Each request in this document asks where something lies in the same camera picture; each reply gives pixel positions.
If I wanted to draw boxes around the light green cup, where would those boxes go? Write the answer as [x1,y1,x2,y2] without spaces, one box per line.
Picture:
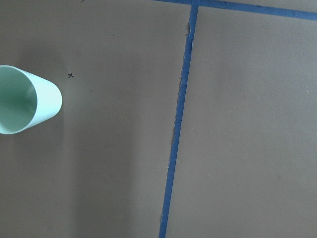
[0,65,62,134]

